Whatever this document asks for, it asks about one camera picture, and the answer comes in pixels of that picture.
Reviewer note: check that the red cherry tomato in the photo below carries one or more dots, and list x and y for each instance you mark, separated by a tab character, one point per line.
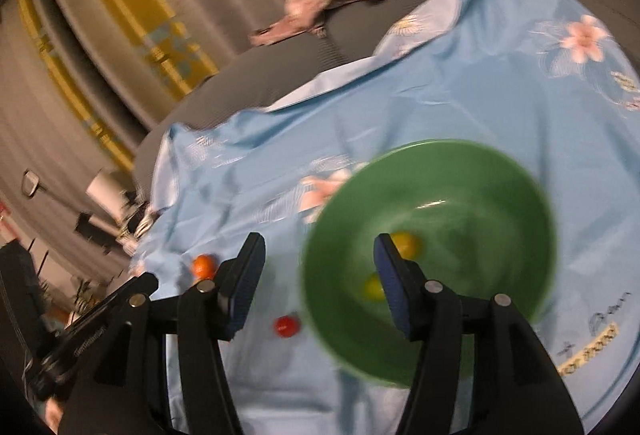
286	326

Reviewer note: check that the green bowl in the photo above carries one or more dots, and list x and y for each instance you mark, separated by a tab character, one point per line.
475	215

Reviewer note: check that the grey sofa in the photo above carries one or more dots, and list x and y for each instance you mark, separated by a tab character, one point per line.
350	30

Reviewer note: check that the white boxy object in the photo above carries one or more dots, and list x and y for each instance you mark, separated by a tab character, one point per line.
105	190

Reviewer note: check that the yellow cherry tomato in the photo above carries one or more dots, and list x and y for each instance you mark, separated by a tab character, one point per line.
407	245

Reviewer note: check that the orange mandarin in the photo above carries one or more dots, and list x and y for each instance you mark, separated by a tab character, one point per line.
204	266

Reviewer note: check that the light blue floral cloth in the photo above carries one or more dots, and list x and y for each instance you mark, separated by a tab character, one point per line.
450	105

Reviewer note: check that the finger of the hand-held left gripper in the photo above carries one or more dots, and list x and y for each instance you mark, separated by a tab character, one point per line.
85	332

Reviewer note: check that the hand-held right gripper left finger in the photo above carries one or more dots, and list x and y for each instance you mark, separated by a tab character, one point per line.
244	287

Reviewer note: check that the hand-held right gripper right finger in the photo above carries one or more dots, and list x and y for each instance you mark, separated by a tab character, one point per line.
395	290

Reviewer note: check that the small oval mirror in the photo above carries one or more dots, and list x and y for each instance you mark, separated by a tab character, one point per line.
31	182

